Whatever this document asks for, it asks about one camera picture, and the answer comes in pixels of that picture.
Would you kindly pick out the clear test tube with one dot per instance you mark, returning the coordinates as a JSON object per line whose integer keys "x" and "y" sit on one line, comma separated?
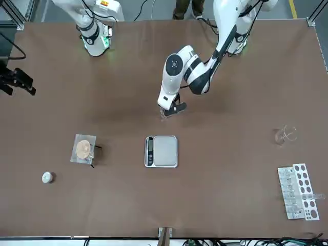
{"x": 316, "y": 196}

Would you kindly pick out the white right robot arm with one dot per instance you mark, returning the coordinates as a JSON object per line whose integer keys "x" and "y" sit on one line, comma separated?
{"x": 94, "y": 38}

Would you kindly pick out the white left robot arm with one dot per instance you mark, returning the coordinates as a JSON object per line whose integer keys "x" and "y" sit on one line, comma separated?
{"x": 171, "y": 79}

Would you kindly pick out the person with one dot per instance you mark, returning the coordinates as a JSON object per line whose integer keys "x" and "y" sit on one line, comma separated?
{"x": 183, "y": 9}

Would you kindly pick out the large glass beaker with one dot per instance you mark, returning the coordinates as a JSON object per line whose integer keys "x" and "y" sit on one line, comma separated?
{"x": 282, "y": 137}

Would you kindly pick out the white test tube rack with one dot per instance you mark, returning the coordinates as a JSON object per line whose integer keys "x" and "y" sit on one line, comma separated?
{"x": 292, "y": 194}

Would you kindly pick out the small white cap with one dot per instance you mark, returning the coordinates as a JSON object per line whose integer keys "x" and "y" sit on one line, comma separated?
{"x": 46, "y": 177}

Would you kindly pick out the silver digital balance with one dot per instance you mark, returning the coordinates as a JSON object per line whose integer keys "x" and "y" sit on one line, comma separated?
{"x": 165, "y": 151}

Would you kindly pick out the aluminium post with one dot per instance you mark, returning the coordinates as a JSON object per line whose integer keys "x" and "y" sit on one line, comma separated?
{"x": 165, "y": 235}

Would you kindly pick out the small glass beaker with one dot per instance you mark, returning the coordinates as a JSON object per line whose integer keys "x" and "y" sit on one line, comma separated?
{"x": 162, "y": 116}

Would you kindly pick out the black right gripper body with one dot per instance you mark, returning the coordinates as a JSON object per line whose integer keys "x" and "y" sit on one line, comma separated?
{"x": 7, "y": 77}

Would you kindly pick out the glass alcohol lamp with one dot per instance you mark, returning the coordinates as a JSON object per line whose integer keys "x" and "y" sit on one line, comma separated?
{"x": 90, "y": 156}

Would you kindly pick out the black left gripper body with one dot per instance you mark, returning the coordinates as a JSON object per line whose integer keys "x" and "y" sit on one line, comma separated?
{"x": 176, "y": 109}

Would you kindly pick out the white box with yellow label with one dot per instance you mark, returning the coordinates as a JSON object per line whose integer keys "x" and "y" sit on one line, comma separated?
{"x": 112, "y": 9}

